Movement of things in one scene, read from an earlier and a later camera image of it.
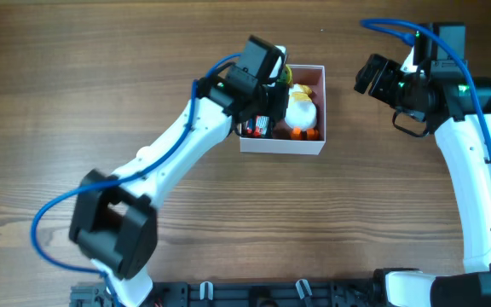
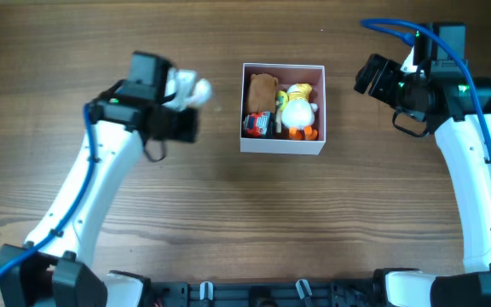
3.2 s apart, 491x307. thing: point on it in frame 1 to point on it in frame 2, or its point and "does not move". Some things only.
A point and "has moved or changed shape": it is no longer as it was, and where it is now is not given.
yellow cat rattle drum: x=286 y=76 has moved or changed shape
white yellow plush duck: x=301 y=112 does not move
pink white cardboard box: x=314 y=77 does not move
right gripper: x=385 y=82 does not move
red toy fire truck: x=257 y=127 does not move
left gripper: x=278 y=91 to x=188 y=130
